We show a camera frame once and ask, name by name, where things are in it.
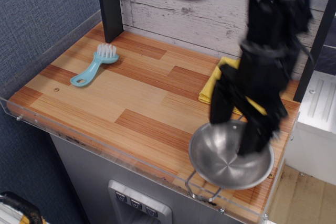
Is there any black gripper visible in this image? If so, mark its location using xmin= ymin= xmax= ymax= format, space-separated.
xmin=209 ymin=45 xmax=300 ymax=156

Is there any metal bowl with wire handles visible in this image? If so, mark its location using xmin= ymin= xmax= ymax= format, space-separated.
xmin=185 ymin=120 xmax=275 ymax=202

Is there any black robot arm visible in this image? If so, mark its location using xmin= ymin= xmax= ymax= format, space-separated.
xmin=210 ymin=0 xmax=312 ymax=155

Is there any yellow folded cloth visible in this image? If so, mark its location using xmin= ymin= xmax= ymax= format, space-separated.
xmin=198 ymin=57 xmax=267 ymax=115

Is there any white toy sink counter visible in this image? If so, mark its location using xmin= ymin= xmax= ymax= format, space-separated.
xmin=284 ymin=71 xmax=335 ymax=185

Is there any silver dispenser button panel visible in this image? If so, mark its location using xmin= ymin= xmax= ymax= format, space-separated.
xmin=108 ymin=179 xmax=173 ymax=223

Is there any light blue scrub brush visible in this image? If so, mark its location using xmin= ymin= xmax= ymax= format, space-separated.
xmin=70 ymin=44 xmax=119 ymax=87

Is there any grey toy fridge cabinet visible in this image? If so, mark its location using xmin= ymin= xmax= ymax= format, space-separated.
xmin=51 ymin=135 xmax=239 ymax=223

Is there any clear acrylic table guard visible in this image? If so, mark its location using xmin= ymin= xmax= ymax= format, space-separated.
xmin=1 ymin=24 xmax=299 ymax=223

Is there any yellow black object bottom left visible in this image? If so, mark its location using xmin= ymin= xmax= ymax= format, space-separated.
xmin=1 ymin=191 xmax=48 ymax=224

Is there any black right shelf post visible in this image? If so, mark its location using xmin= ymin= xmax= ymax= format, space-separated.
xmin=292 ymin=0 xmax=335 ymax=102

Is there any black shelf post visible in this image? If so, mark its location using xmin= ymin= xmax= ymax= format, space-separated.
xmin=292 ymin=0 xmax=335 ymax=102
xmin=99 ymin=0 xmax=124 ymax=43

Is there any black left shelf post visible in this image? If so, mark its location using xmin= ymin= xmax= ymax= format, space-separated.
xmin=99 ymin=0 xmax=124 ymax=43

